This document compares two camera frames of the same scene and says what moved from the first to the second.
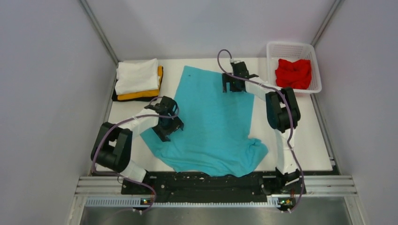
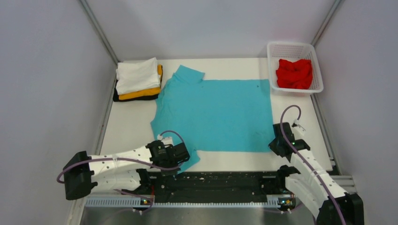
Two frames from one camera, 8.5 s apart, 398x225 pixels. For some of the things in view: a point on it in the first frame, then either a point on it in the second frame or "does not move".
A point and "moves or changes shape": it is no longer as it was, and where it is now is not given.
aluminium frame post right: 333,9 does not move
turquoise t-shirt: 218,136 moves or changes shape
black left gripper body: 164,125 -> 173,163
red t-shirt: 296,74 does not move
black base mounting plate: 165,187 does not move
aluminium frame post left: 87,8 does not move
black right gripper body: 233,86 -> 274,146
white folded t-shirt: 137,76 does not move
